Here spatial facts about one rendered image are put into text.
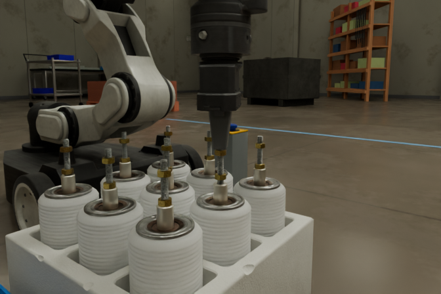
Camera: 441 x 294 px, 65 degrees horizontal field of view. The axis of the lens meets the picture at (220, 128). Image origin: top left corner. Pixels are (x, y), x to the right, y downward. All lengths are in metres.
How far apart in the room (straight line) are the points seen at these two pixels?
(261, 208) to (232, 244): 0.11
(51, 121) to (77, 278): 0.84
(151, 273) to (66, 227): 0.22
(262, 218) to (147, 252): 0.25
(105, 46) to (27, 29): 8.71
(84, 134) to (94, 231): 0.71
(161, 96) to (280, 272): 0.59
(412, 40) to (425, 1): 0.90
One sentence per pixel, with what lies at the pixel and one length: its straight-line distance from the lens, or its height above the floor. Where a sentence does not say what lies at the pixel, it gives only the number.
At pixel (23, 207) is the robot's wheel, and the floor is 0.10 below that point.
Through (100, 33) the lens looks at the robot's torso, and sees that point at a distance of 1.08.
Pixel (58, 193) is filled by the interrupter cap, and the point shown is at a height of 0.25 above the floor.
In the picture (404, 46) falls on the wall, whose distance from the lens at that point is 9.87.
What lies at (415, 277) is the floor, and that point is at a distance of 0.96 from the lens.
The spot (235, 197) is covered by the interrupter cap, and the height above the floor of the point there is 0.25.
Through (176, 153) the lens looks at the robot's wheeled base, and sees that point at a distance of 1.22.
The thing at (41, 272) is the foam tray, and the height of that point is 0.16.
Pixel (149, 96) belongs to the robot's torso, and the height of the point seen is 0.40.
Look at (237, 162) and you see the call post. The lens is 0.86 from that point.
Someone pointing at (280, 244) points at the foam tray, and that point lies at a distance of 0.59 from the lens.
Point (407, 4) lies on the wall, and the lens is 10.00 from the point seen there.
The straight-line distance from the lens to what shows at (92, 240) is 0.53.
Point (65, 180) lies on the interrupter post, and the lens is 0.64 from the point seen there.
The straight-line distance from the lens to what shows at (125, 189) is 0.68.
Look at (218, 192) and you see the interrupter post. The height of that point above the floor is 0.27.
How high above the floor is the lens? 0.44
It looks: 8 degrees down
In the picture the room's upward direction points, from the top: straight up
